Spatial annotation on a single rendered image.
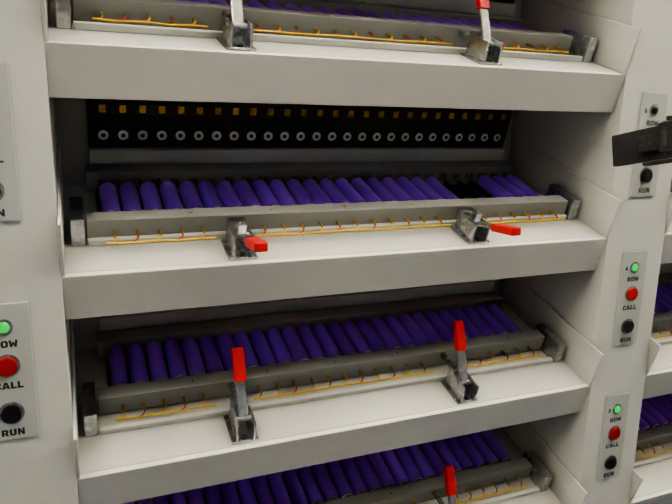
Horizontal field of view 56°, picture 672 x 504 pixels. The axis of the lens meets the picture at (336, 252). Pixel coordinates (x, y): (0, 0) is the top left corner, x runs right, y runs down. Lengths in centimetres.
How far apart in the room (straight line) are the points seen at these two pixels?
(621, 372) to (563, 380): 8
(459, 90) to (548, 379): 39
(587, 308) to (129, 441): 56
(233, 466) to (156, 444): 8
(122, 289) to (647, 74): 63
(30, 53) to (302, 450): 45
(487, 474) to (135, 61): 68
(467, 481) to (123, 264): 55
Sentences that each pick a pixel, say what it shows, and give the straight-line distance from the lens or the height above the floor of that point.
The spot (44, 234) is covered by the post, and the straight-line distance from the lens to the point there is 58.
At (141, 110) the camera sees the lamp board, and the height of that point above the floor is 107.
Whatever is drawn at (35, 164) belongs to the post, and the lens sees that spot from 57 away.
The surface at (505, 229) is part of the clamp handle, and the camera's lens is 67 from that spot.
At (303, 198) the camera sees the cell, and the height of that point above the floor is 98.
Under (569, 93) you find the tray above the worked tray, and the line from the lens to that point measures 77.
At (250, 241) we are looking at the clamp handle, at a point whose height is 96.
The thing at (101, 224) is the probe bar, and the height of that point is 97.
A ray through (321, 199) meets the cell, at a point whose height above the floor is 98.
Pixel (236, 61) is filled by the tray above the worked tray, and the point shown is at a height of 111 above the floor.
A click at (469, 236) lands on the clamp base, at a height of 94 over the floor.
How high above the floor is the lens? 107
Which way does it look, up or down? 12 degrees down
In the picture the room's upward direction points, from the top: 1 degrees clockwise
